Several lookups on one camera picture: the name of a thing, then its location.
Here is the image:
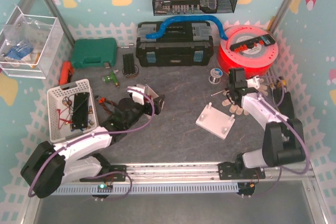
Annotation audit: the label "black handled screwdriver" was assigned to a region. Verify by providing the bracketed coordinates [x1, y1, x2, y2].
[211, 90, 228, 97]

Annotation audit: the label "black battery holder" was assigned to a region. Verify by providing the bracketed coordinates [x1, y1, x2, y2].
[122, 54, 139, 79]

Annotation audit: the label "orange black pliers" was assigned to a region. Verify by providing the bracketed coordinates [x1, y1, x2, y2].
[94, 95, 116, 115]

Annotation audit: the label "black socket holder rail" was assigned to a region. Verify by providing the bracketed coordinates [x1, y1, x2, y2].
[229, 34, 276, 53]

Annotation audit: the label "beige work glove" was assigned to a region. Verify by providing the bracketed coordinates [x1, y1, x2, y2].
[247, 76, 268, 96]
[222, 99, 249, 115]

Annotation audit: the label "clear acrylic wall box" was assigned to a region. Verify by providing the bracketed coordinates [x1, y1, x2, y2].
[1, 6, 64, 79]

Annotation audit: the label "blue white gloves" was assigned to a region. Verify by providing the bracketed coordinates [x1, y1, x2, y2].
[5, 41, 34, 62]

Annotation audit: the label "black circuit board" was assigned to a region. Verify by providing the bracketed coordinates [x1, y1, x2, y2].
[71, 92, 89, 130]

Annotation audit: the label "orange utility knife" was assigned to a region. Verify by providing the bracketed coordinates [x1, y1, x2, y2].
[59, 61, 74, 86]

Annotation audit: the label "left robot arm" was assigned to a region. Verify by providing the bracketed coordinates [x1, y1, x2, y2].
[20, 95, 165, 199]

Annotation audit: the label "blue corrugated hose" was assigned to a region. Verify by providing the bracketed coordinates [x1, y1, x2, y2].
[145, 15, 229, 41]

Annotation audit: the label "yellow handled tool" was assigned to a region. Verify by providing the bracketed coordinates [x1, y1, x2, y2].
[270, 77, 287, 90]

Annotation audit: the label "white perforated basket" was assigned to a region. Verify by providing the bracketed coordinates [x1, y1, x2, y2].
[47, 79, 98, 143]

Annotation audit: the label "black tool box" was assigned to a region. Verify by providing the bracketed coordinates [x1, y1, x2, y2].
[135, 22, 214, 67]

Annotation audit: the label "green plastic case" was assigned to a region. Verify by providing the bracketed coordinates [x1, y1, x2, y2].
[70, 38, 118, 69]

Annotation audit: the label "white peg board fixture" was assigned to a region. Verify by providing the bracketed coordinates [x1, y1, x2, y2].
[196, 102, 235, 140]

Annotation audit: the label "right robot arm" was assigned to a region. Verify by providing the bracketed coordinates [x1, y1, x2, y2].
[218, 68, 308, 180]

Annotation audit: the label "green toy drill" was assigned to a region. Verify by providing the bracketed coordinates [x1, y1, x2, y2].
[102, 70, 120, 87]

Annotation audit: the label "black rubber glove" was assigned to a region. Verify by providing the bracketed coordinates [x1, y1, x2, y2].
[272, 88, 295, 119]

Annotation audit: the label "solder wire spool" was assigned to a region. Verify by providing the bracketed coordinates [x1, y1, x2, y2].
[208, 68, 223, 84]

